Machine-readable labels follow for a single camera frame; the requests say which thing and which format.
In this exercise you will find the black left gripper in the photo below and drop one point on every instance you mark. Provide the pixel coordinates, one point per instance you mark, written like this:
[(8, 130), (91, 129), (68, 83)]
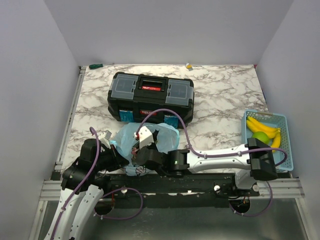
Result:
[(119, 160)]

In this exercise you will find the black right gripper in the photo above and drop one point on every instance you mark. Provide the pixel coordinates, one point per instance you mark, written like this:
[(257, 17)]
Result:
[(152, 146)]

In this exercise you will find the light blue plastic bag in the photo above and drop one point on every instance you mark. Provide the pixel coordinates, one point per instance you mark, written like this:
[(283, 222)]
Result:
[(130, 139)]

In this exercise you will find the green fake apple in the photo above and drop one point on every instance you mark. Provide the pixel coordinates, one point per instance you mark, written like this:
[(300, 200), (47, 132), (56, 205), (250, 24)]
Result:
[(261, 136)]

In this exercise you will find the purple fake grape bunch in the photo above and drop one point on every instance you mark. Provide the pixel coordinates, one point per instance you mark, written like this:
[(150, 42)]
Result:
[(135, 152)]

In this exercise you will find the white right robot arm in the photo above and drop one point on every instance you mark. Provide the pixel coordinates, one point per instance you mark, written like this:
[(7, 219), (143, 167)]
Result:
[(254, 160)]

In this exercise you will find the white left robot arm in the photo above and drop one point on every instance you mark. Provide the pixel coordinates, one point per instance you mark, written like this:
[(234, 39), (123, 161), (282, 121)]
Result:
[(81, 188)]

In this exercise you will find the yellow fake banana bunch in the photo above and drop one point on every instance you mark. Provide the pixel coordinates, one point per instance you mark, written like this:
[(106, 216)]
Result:
[(273, 133)]

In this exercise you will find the black plastic toolbox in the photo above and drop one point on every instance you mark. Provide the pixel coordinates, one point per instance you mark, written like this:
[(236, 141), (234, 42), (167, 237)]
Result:
[(143, 94)]

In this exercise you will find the small yellow blue object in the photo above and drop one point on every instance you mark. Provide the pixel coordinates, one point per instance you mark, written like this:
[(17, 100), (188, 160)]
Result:
[(189, 67)]

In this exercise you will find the light blue plastic basket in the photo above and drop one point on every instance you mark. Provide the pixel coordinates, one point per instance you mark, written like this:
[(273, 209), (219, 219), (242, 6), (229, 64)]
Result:
[(272, 120)]

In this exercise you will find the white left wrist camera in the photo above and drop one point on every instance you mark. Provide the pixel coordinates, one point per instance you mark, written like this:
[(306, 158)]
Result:
[(104, 138)]

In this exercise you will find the black metal base rail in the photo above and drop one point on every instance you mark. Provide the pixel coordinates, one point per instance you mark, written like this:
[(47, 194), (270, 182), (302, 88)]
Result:
[(154, 191)]

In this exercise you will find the green handled screwdriver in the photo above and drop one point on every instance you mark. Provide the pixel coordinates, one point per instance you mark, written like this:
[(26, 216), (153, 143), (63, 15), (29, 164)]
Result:
[(97, 66)]

